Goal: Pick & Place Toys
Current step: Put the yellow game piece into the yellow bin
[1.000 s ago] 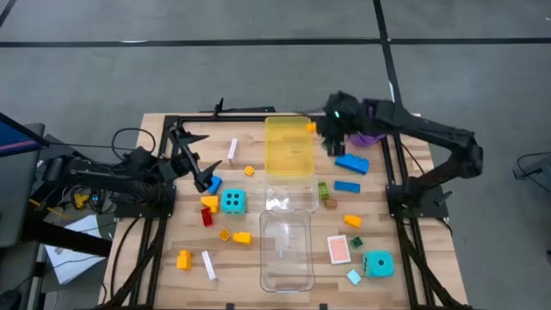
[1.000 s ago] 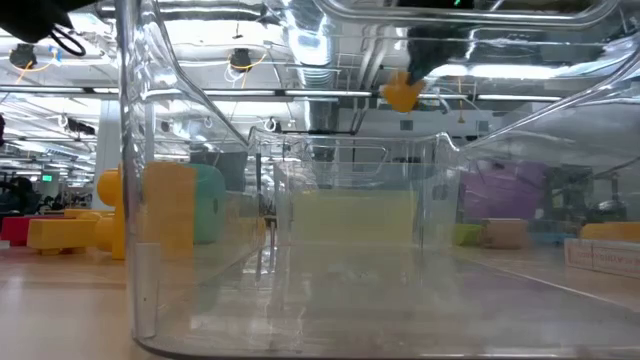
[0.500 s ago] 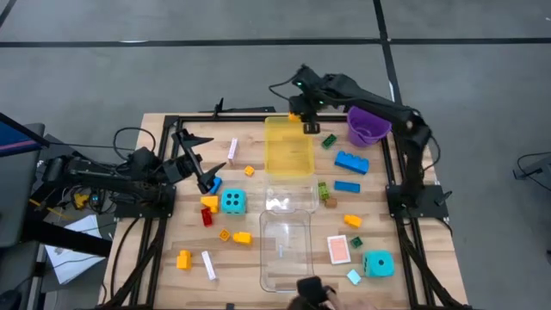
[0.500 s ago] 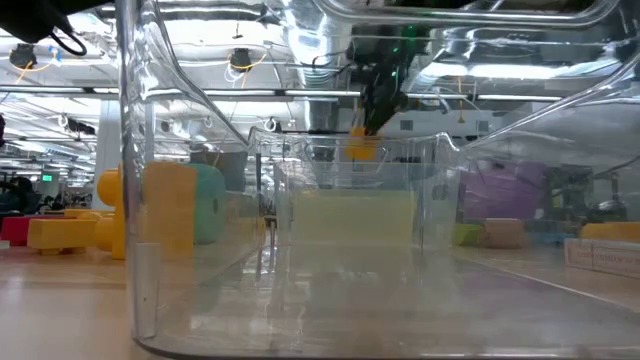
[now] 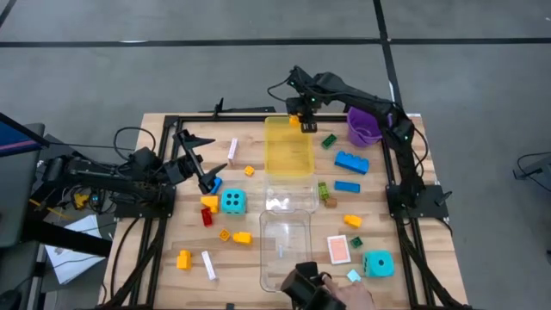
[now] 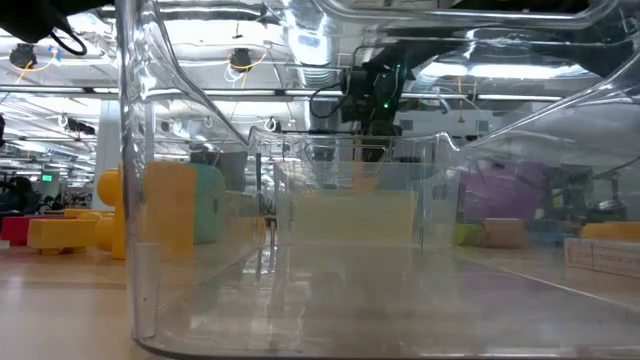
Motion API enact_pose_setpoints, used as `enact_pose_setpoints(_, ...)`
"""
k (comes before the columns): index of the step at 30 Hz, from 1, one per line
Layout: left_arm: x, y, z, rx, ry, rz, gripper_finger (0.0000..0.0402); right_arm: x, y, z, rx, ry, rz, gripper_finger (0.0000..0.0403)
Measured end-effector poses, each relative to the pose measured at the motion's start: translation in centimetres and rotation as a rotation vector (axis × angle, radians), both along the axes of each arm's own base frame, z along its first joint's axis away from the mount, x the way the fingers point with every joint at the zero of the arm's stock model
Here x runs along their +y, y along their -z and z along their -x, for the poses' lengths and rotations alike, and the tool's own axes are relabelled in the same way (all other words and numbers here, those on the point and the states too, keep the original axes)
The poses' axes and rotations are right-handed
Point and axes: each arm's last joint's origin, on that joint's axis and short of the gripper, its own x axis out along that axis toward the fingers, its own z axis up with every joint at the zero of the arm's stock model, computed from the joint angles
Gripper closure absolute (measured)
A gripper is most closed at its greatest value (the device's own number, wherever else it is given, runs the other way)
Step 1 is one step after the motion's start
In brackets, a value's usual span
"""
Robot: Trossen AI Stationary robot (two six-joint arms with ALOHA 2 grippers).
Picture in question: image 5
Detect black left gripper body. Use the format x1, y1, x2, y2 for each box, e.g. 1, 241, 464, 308
162, 128, 213, 195

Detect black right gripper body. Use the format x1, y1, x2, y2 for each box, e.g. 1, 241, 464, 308
286, 96, 320, 124

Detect yellow wedge toy block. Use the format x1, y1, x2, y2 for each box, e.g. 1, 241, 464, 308
200, 195, 220, 214

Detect tall yellow toy brick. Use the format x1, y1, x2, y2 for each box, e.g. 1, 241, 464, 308
176, 249, 193, 271

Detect teal foam die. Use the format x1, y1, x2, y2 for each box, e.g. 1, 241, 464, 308
362, 250, 395, 279
220, 188, 249, 216

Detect yellow translucent plastic bin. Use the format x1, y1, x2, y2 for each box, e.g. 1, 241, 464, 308
263, 115, 316, 177

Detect purple plastic bucket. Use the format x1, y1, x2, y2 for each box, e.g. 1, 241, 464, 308
346, 106, 384, 149

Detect large blue toy brick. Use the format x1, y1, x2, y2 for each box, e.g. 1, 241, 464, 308
334, 150, 371, 176

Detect small clear plastic bin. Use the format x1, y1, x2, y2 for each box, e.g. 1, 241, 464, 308
263, 171, 320, 214

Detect flat blue toy brick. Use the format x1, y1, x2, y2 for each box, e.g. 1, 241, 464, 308
334, 180, 362, 194

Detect large clear plastic bin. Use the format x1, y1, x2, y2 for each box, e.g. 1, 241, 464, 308
258, 208, 313, 294

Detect salmon playing card deck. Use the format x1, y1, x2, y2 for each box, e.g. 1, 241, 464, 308
326, 234, 352, 265

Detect black handheld device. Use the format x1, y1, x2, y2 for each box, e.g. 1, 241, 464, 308
279, 261, 348, 310

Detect white paper sheets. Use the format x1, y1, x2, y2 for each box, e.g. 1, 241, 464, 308
44, 214, 107, 286

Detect blue monitor screen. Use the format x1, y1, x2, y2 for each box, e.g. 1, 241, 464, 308
0, 112, 48, 158

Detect person's hand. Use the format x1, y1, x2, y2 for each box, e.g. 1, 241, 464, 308
322, 273, 376, 310

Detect gray floor equipment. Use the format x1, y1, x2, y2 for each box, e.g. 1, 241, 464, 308
511, 151, 551, 195

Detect black aluminium table frame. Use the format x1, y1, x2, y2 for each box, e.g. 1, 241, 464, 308
96, 97, 473, 310

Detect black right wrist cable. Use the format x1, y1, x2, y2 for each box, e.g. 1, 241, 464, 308
266, 76, 298, 103

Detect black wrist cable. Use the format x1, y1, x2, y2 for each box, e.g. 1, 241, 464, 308
266, 76, 298, 103
112, 126, 157, 167

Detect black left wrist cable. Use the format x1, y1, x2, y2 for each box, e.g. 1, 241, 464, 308
112, 126, 157, 167

